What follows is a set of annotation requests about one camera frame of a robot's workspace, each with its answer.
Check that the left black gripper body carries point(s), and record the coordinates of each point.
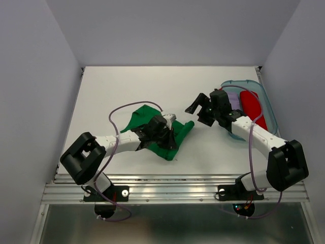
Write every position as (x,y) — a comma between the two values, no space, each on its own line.
(164,138)

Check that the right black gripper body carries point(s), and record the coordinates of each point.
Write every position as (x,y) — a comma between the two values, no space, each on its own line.
(208,114)

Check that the green t shirt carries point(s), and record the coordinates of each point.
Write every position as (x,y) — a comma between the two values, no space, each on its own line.
(143,116)

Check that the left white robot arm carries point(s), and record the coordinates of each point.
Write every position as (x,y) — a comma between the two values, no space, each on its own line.
(83,158)

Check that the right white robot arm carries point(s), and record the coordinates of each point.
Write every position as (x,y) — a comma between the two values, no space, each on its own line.
(286,163)

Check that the lavender t shirt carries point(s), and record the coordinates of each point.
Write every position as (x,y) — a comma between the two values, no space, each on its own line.
(234,100)

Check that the translucent blue plastic bin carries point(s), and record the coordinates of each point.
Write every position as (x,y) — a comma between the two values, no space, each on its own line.
(267,121)

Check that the red t shirt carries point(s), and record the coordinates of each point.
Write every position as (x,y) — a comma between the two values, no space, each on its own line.
(250,105)

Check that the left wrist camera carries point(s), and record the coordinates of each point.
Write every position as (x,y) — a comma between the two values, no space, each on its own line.
(170,117)

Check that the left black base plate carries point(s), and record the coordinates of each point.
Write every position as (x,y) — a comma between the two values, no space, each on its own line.
(114,193)

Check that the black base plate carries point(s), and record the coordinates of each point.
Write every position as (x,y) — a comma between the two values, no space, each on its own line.
(236,193)
(114,193)

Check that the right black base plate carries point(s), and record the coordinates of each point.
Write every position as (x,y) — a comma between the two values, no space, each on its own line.
(236,193)

